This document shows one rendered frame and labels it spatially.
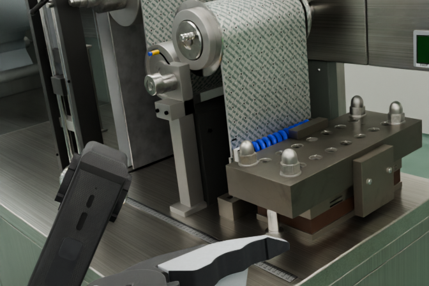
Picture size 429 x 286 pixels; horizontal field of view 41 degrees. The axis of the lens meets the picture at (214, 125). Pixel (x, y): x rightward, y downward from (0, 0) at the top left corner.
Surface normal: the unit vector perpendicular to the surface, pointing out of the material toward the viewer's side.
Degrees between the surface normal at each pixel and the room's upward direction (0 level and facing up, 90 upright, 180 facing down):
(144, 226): 0
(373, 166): 90
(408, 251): 90
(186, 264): 8
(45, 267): 81
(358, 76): 90
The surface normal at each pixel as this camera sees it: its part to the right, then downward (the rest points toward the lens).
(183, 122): 0.65, 0.16
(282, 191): -0.76, 0.28
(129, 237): -0.11, -0.95
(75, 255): 0.15, 0.14
